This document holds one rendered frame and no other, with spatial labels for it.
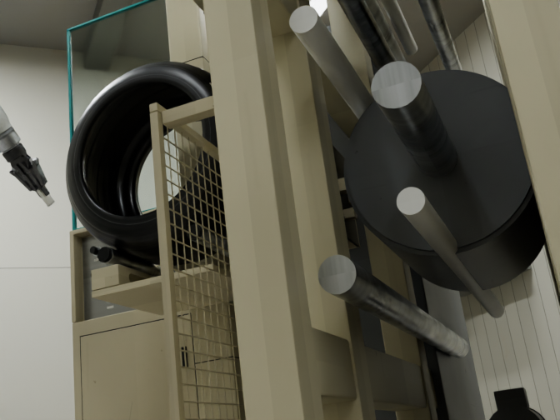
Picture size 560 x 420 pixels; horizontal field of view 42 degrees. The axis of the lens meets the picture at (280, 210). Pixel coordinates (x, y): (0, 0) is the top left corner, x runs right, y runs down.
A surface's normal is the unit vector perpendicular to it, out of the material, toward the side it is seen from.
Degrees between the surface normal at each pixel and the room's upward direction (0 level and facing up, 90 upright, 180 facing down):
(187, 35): 90
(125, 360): 90
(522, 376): 90
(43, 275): 90
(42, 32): 180
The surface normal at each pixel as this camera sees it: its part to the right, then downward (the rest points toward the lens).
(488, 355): -0.92, -0.02
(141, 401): -0.37, -0.26
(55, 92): 0.38, -0.35
